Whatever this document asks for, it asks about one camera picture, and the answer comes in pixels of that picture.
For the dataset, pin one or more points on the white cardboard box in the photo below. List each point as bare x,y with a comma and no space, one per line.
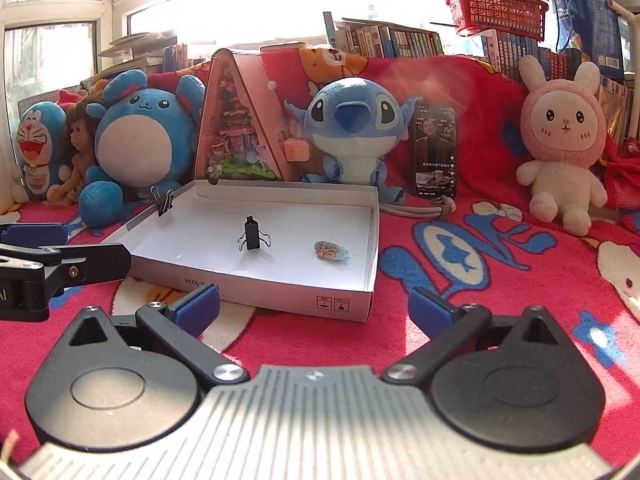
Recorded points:
300,240

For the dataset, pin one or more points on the blue paper bag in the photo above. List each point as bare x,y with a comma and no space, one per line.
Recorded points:
595,25

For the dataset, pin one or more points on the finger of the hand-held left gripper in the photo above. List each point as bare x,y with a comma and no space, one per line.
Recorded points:
35,233
95,262

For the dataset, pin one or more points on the round blue mouse plush toy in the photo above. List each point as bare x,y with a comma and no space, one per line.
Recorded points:
140,145

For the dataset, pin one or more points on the black binder clip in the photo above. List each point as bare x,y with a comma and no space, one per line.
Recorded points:
251,234
165,205

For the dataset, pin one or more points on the brown-haired doll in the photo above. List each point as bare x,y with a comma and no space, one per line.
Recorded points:
82,135

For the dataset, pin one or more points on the black smartphone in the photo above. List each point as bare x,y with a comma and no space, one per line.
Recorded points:
435,150

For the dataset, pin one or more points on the blue alien plush toy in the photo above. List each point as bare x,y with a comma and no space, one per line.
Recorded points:
350,115

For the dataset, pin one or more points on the blue cat plush toy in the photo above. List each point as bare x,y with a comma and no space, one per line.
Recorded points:
37,140

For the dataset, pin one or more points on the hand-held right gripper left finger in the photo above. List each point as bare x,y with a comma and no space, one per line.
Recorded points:
197,307

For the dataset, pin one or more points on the pink bunny plush toy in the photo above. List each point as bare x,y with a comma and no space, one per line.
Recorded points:
562,125

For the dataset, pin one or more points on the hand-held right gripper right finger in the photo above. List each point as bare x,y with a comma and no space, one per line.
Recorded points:
430,310

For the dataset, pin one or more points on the red plastic basket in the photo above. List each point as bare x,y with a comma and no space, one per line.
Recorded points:
500,12

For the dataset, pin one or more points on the small pink box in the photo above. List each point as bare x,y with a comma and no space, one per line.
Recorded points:
296,151

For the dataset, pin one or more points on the pink triangular display box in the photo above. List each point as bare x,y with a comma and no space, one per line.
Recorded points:
235,125

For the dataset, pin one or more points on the stack of papers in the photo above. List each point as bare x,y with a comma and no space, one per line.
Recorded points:
140,47

